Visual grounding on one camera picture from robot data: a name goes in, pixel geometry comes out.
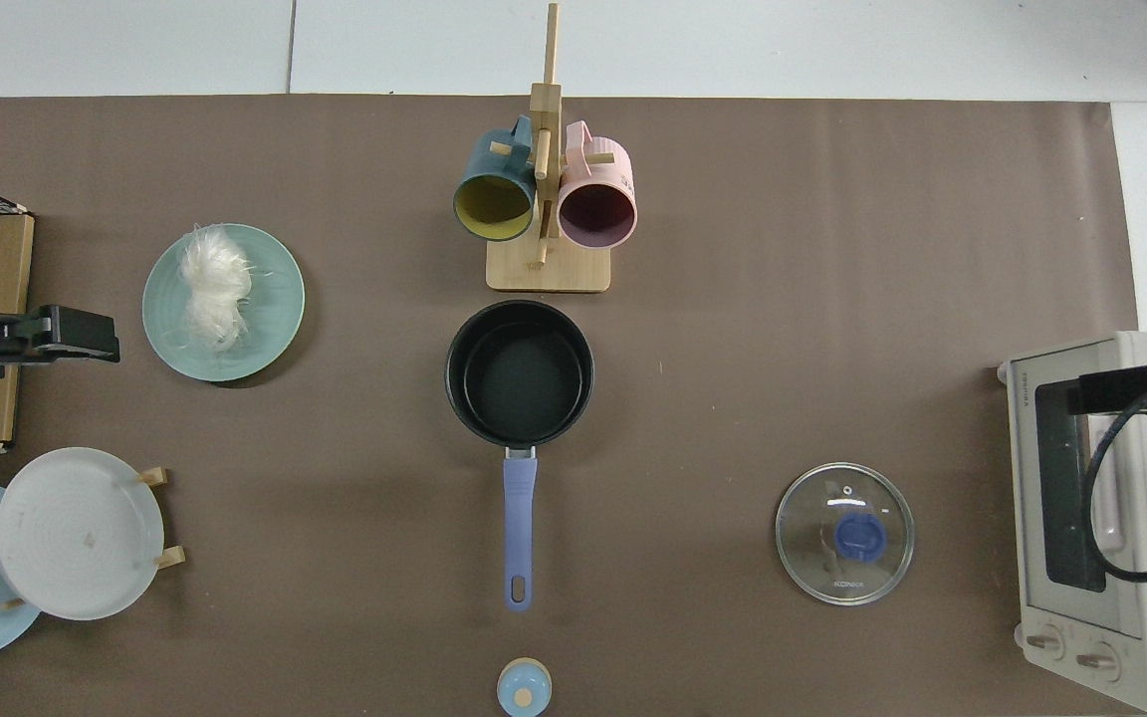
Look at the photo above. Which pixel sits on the white plate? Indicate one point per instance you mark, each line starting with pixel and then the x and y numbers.
pixel 76 533

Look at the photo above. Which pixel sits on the wooden cup stand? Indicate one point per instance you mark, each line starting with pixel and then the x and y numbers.
pixel 549 274

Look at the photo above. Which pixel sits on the brown table cloth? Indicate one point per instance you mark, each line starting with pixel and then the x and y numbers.
pixel 733 398

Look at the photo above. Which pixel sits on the white vermicelli bundle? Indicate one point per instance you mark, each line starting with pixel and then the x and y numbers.
pixel 213 284

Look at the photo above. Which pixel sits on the glass lid blue knob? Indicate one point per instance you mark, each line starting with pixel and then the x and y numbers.
pixel 857 538

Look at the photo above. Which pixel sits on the wooden plate rack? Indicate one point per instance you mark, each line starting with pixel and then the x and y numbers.
pixel 163 558

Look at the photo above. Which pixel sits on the small blue round thing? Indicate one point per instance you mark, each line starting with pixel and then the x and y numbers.
pixel 524 687

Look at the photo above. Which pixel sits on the mint green plate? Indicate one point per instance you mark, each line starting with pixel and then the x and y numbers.
pixel 275 299

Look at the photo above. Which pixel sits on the dark teal mug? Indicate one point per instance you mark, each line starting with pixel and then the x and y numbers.
pixel 482 164

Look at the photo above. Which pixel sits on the pink ribbed mug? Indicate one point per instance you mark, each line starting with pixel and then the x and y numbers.
pixel 608 164

